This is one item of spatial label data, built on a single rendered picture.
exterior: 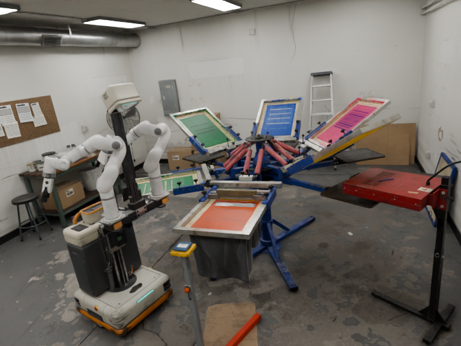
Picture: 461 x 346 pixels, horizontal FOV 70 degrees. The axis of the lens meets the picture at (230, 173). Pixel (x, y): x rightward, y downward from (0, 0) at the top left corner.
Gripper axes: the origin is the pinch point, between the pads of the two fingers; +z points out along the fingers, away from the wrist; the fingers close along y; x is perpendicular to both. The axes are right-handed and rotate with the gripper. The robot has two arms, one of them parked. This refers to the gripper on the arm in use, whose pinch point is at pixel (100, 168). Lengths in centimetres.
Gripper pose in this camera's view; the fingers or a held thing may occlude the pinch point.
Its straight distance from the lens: 278.8
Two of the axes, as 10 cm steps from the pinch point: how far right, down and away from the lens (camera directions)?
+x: -5.2, 0.0, -8.5
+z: -4.1, 8.8, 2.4
